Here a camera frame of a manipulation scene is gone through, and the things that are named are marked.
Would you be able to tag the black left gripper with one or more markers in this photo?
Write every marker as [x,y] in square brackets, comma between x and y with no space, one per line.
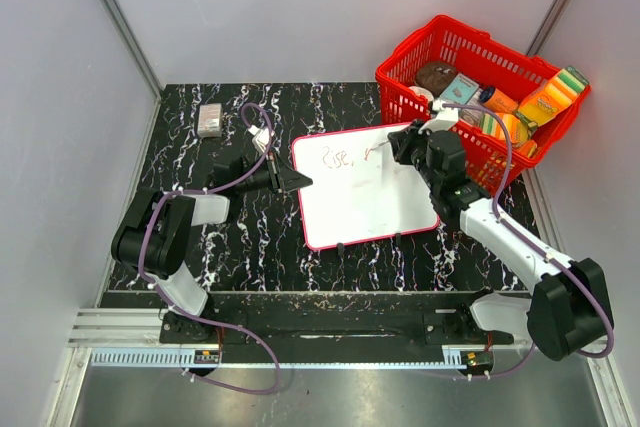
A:
[284,178]

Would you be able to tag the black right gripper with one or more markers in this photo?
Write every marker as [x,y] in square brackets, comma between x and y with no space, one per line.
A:
[403,142]

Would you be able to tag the pink framed whiteboard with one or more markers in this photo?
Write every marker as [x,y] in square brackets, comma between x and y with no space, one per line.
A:
[355,197]

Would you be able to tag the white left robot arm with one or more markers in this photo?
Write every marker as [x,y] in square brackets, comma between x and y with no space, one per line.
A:
[154,233]

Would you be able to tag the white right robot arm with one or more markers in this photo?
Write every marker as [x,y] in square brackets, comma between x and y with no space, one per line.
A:
[568,305]

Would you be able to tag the white tape roll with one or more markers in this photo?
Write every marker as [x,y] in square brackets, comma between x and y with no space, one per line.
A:
[422,93]

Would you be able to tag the brown round bread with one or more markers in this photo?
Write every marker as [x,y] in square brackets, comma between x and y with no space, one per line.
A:
[435,76]

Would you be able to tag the teal white carton box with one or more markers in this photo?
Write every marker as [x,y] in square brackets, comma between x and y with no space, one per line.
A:
[464,91]

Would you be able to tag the small pink white box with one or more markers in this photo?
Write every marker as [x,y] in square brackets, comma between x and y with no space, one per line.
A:
[209,122]

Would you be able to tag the orange cylindrical can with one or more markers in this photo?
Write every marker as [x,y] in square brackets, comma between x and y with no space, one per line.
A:
[497,101]

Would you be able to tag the striped sponge stack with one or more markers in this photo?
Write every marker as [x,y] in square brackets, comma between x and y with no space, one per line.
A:
[503,125]

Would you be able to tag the red plastic basket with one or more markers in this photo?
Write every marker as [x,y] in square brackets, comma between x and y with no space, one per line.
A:
[473,53]

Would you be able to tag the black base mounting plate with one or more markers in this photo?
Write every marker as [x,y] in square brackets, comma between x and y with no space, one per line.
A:
[336,328]

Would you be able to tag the yellow sponge pack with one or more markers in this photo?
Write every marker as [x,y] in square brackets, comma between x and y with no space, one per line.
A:
[553,97]

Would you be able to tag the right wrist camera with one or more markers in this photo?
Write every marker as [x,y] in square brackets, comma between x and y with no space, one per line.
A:
[443,117]

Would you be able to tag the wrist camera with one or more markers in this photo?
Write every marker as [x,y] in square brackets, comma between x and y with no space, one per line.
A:
[261,138]
[443,117]

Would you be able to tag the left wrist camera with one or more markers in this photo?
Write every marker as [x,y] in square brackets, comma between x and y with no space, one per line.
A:
[261,138]

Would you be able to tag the white slotted cable duct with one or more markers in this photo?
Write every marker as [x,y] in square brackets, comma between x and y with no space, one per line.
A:
[155,357]

